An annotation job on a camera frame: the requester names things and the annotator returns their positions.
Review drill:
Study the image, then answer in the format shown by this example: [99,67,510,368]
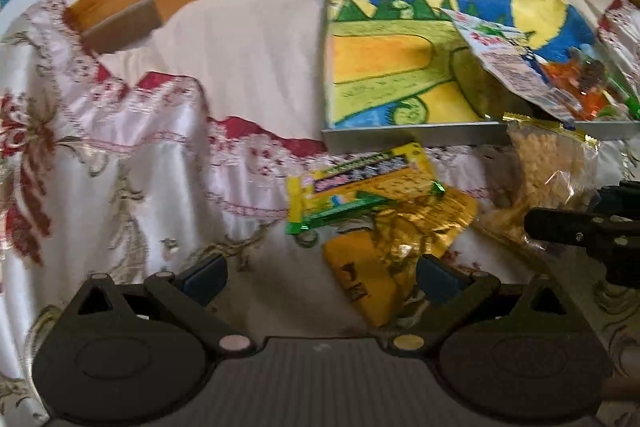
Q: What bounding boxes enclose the colourful painted box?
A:
[320,0,640,155]

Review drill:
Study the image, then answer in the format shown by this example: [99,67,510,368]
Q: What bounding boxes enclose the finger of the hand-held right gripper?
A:
[524,207,608,249]

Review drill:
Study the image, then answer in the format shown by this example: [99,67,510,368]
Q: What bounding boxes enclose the cream bed sheet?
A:
[82,0,332,144]

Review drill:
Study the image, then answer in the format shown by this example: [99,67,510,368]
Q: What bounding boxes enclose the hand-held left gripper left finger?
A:
[67,253,256,358]

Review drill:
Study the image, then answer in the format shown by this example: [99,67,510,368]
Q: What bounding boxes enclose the plain yellow snack packet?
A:
[321,229,402,329]

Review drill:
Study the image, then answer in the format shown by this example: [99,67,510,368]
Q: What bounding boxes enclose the gold foil snack packet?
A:
[371,184,479,260]

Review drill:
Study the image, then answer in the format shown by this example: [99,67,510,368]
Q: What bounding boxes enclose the white red printed snack packet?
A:
[441,7,577,128]

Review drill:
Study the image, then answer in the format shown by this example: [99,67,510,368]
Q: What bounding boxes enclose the green snack stick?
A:
[606,71,640,118]

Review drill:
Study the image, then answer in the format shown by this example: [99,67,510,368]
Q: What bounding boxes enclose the floral red white blanket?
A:
[0,0,640,427]

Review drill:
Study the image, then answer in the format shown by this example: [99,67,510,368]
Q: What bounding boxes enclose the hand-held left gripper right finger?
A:
[387,253,598,358]

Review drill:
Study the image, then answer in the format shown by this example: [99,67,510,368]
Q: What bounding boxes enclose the clear bag of yellow puffs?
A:
[475,112,602,249]

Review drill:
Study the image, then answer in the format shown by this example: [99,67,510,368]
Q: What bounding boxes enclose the yellow green snack packet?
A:
[285,143,447,236]

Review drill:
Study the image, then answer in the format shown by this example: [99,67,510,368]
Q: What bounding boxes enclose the orange snack packet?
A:
[541,47,622,120]

